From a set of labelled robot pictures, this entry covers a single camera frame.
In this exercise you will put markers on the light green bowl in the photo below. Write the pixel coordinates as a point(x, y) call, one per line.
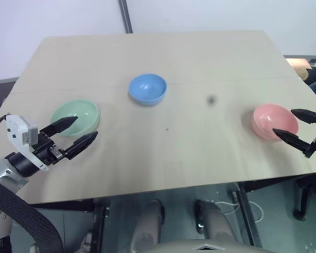
point(87, 112)

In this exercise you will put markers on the pink red bowl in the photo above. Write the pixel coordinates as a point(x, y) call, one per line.
point(271, 116)

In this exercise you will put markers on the black office chair base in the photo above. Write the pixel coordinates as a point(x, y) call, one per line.
point(305, 197)

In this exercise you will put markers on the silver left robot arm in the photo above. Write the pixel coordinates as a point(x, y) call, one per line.
point(2, 168)

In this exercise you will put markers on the grey rounded robot left leg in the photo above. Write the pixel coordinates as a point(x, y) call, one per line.
point(147, 226)

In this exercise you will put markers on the grey wall divider strip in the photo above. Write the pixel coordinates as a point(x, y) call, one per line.
point(125, 15)

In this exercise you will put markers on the black furniture beside table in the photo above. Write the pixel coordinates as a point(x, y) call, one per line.
point(0, 97)

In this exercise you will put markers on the black metal table frame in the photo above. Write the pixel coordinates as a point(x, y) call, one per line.
point(248, 216)

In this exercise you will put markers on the grey rounded robot right leg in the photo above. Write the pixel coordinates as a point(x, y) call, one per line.
point(216, 224)

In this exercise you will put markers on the grey robot chest housing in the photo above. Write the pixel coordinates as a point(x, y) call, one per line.
point(208, 246)

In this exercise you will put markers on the light blue bowl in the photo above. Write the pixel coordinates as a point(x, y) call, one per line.
point(147, 87)

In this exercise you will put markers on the grey rounded robot leg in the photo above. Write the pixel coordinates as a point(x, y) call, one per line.
point(147, 226)
point(216, 224)

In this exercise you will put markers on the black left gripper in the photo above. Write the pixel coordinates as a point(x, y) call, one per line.
point(43, 150)

